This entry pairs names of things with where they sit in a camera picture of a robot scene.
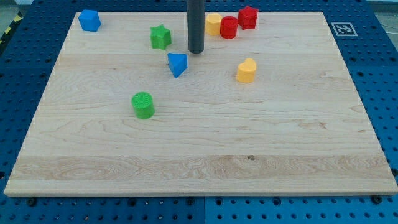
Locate yellow heart block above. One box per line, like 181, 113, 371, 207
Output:
236, 58, 257, 83

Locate light wooden board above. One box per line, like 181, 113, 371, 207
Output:
4, 12, 397, 197

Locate white fiducial marker tag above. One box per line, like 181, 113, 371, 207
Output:
331, 22, 358, 37

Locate black bolt left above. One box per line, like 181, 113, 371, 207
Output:
26, 197, 37, 207

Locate green star block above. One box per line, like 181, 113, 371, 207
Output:
150, 24, 172, 50

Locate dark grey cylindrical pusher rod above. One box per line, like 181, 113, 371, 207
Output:
187, 0, 205, 54

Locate red star block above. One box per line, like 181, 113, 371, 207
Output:
238, 6, 259, 30

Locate green cylinder block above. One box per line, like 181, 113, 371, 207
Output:
131, 91, 155, 119

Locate black bolt right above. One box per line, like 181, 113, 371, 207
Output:
371, 195, 383, 205

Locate blue triangle block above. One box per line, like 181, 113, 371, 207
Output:
167, 53, 188, 78

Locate blue pentagon block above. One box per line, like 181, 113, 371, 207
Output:
78, 9, 101, 32

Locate black bolt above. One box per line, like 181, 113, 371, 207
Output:
371, 195, 383, 205
26, 197, 37, 207

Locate yellow hexagon block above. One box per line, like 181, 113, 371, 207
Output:
205, 13, 223, 35

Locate red cylinder block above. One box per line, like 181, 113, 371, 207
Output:
220, 16, 238, 39

